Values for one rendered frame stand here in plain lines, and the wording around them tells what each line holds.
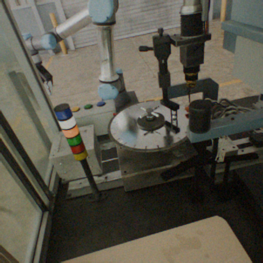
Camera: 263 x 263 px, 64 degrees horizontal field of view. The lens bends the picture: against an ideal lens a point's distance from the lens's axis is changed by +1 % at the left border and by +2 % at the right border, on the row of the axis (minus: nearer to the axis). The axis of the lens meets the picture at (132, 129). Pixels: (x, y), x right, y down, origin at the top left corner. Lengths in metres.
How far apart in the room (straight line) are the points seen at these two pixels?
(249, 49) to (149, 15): 6.41
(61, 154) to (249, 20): 0.74
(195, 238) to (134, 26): 6.34
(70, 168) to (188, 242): 0.52
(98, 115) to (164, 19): 5.96
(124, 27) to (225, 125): 6.19
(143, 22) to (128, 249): 6.39
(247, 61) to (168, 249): 0.55
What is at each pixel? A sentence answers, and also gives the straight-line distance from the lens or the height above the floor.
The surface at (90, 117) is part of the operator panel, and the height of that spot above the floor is 0.87.
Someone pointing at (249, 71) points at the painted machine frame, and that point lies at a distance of 0.44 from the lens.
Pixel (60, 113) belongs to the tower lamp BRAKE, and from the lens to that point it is 0.62.
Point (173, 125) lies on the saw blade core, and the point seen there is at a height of 0.95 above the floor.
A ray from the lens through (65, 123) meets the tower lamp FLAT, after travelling 0.63.
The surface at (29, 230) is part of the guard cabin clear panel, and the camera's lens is 0.78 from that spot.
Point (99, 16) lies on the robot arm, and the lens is 1.10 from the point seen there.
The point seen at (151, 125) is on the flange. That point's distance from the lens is 0.80.
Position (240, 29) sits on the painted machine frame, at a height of 1.33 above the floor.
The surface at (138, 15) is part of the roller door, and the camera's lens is 6.73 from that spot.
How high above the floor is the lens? 1.42
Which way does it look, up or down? 35 degrees down
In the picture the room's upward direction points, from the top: 11 degrees counter-clockwise
